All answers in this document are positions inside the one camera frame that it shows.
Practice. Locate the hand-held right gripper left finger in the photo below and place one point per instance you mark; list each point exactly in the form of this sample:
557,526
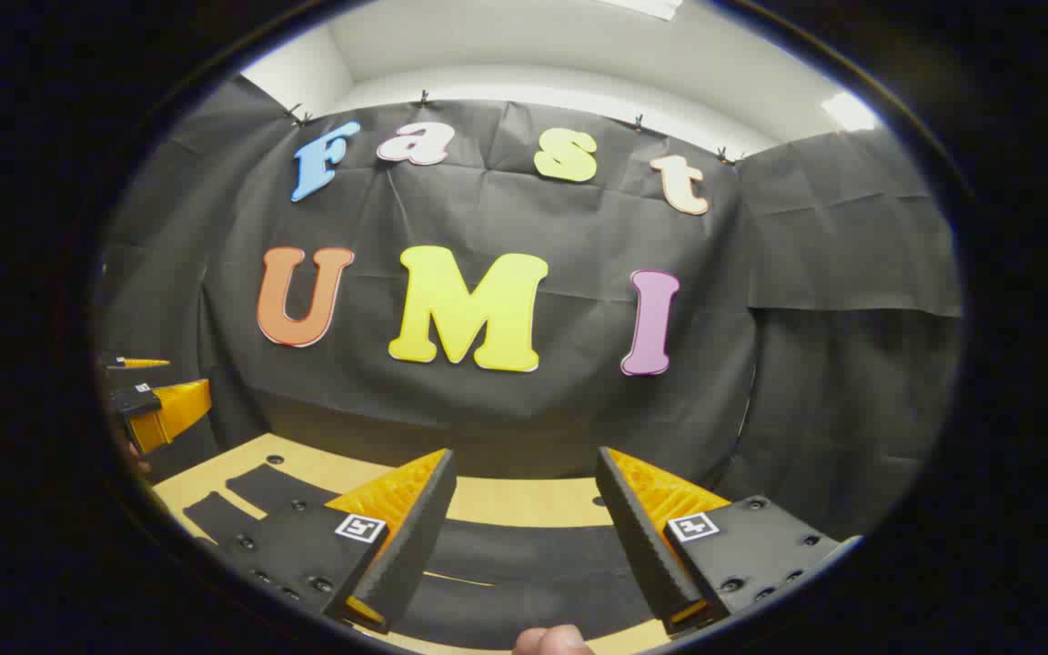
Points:
415,555

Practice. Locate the black backdrop cloth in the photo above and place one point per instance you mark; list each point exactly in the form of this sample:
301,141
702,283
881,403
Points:
579,218

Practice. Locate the black jeans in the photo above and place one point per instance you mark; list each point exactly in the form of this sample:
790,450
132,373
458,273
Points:
533,573

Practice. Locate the ceiling light panel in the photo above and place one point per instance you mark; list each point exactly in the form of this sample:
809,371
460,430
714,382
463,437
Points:
850,111
642,7

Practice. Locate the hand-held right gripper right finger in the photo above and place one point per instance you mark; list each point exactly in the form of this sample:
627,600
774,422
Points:
642,546

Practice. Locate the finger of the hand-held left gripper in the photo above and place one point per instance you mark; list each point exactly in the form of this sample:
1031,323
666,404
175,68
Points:
137,363
174,409

